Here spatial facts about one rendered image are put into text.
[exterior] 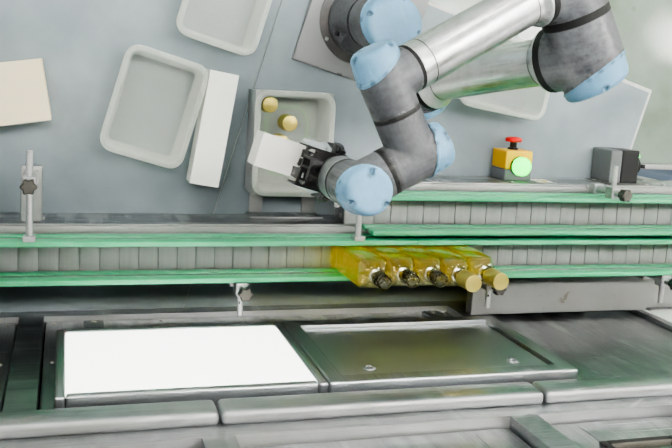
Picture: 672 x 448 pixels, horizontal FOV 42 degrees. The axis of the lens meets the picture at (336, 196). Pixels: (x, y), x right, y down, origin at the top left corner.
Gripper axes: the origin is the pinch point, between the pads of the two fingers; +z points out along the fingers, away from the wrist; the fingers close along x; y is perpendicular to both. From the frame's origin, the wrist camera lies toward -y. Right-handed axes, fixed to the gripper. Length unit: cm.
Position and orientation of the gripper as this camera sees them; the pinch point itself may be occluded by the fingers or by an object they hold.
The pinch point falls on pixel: (317, 167)
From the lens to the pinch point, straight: 160.5
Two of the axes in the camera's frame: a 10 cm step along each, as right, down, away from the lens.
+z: -2.9, -1.6, 9.4
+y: -9.0, -2.8, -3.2
